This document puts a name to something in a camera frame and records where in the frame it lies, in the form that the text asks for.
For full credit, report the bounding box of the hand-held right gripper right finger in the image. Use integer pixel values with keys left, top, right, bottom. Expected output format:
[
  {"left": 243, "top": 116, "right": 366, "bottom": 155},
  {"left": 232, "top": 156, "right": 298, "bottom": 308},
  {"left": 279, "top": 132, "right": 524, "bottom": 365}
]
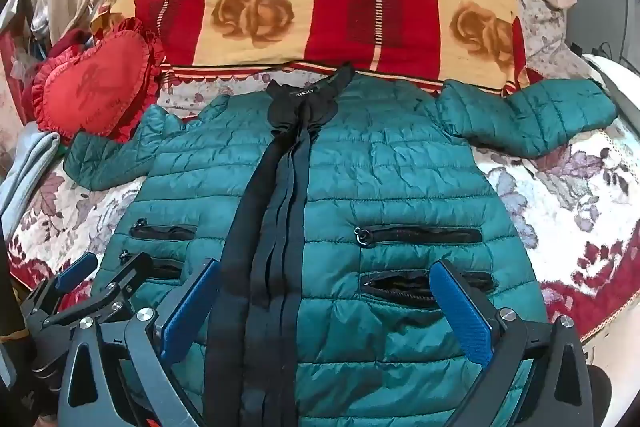
[{"left": 429, "top": 258, "right": 596, "bottom": 427}]

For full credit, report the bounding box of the white and red floral blanket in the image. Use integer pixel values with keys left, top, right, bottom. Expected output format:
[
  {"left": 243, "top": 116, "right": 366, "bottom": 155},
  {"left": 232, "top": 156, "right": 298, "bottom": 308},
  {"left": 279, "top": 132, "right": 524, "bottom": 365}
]
[{"left": 0, "top": 57, "right": 640, "bottom": 344}]

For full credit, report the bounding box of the white bed frame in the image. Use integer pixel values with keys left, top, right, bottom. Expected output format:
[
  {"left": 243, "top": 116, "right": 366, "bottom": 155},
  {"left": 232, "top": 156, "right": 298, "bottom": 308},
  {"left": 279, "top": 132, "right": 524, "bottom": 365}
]
[{"left": 581, "top": 53, "right": 640, "bottom": 120}]

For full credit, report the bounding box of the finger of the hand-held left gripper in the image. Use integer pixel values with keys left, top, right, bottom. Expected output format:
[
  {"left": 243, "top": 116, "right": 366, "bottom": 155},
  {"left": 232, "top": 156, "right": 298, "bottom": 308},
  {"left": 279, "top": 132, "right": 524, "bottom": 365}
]
[
  {"left": 20, "top": 251, "right": 100, "bottom": 314},
  {"left": 45, "top": 252, "right": 154, "bottom": 324}
]

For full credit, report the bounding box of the teal puffer jacket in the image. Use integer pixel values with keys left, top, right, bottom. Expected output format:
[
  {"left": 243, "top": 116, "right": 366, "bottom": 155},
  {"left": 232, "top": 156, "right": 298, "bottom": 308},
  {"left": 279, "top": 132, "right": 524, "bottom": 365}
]
[{"left": 63, "top": 63, "right": 617, "bottom": 427}]

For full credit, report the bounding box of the pale floral bed sheet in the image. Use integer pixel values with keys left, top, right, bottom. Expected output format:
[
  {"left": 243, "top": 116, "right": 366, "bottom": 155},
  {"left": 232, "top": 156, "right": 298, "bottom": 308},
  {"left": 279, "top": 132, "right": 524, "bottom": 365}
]
[{"left": 514, "top": 0, "right": 603, "bottom": 85}]

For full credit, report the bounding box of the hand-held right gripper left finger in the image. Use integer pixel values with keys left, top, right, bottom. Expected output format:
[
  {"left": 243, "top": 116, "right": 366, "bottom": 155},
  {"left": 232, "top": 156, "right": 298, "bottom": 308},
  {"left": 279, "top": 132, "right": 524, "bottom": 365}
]
[{"left": 57, "top": 258, "right": 221, "bottom": 427}]

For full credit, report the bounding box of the red heart-shaped pillow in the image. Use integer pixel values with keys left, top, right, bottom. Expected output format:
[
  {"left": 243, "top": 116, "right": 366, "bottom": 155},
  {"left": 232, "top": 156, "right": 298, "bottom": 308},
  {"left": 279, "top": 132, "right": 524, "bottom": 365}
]
[{"left": 31, "top": 18, "right": 167, "bottom": 144}]

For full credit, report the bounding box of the grey cloth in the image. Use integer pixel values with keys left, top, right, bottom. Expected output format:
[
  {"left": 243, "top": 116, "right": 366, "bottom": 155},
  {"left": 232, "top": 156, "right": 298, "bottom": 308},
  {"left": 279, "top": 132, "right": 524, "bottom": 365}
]
[{"left": 0, "top": 131, "right": 62, "bottom": 228}]

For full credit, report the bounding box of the red checkered rose blanket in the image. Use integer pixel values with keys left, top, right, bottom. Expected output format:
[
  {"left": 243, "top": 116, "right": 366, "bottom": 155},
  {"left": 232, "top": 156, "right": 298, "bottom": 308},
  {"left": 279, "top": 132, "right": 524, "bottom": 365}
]
[{"left": 107, "top": 0, "right": 532, "bottom": 96}]

